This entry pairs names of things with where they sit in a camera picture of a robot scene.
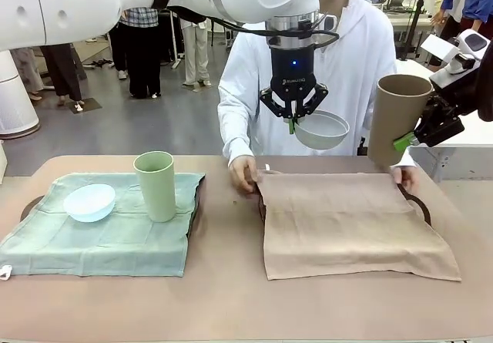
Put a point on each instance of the person in white hoodie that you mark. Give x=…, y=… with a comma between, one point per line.
x=346, y=50

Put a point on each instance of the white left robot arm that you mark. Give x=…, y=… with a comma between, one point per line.
x=77, y=4

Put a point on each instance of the bystander in dark trousers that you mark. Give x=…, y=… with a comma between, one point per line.
x=61, y=73

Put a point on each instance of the white side desk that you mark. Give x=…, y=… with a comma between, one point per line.
x=462, y=158

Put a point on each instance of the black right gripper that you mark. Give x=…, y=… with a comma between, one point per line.
x=443, y=127

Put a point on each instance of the bystander in beige trousers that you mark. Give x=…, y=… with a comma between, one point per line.
x=196, y=50

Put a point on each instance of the green cloth mat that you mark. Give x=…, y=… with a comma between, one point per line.
x=96, y=243

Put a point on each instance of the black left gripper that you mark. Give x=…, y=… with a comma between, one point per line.
x=292, y=69

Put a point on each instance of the off-white plastic bowl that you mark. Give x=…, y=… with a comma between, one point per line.
x=319, y=138

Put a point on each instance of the bystander in plaid shirt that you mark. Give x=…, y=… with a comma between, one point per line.
x=140, y=50

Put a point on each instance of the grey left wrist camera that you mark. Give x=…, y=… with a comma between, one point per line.
x=329, y=21

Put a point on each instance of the person's left hand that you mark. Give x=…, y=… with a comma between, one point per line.
x=408, y=177

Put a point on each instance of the person's left forearm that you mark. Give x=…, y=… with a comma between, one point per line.
x=407, y=161

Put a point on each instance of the pale blue plastic bowl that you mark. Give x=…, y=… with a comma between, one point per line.
x=88, y=204

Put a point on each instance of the brown tall cup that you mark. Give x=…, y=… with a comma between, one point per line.
x=393, y=119

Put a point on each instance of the brown cloth mat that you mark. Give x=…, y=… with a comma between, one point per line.
x=346, y=227

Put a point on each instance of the person's right forearm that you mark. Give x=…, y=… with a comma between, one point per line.
x=235, y=138

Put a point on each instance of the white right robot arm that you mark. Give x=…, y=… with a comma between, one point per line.
x=471, y=42

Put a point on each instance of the black floor mat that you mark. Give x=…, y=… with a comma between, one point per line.
x=86, y=106

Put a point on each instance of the white cylindrical air purifier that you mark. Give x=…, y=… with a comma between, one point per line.
x=15, y=100

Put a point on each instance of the light green tall cup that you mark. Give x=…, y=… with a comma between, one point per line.
x=158, y=189

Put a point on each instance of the person's right hand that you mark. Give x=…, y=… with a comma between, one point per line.
x=242, y=177

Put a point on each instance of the bystander in tan trousers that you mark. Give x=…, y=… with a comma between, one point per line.
x=29, y=69

